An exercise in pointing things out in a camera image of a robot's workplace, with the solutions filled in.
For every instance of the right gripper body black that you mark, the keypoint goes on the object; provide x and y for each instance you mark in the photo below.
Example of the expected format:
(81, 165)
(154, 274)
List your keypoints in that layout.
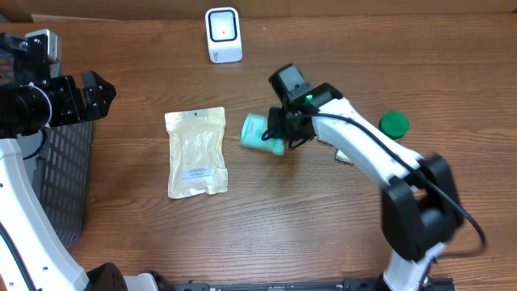
(283, 129)

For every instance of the beige foil pouch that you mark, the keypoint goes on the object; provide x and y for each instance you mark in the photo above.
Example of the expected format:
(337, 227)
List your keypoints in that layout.
(197, 165)

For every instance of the white barcode scanner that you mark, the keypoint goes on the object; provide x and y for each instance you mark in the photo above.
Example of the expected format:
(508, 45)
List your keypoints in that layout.
(223, 35)

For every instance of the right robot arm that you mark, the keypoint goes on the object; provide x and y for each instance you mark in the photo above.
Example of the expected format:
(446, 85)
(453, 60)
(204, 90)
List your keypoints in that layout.
(420, 207)

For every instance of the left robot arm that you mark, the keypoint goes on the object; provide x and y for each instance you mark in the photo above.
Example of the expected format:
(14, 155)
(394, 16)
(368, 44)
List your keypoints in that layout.
(32, 256)

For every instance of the grey plastic basket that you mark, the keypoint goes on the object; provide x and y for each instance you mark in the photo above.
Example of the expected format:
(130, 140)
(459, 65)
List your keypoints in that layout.
(57, 162)

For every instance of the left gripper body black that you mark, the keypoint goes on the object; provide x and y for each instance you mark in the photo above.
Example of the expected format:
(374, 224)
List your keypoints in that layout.
(46, 107)

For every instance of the green lid jar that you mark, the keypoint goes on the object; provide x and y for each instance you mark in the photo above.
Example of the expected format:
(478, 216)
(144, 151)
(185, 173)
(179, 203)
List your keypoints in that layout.
(394, 125)

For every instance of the cardboard back wall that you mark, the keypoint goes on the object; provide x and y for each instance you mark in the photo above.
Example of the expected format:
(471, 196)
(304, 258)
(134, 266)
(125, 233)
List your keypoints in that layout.
(44, 10)

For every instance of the teal wet wipes pack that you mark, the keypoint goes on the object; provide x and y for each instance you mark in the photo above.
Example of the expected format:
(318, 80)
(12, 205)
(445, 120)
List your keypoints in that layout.
(252, 131)

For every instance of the teal white tissue pack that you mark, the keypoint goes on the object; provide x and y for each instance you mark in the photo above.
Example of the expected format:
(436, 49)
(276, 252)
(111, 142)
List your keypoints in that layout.
(340, 156)

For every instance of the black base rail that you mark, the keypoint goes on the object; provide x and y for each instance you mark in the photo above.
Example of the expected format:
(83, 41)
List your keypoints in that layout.
(274, 286)

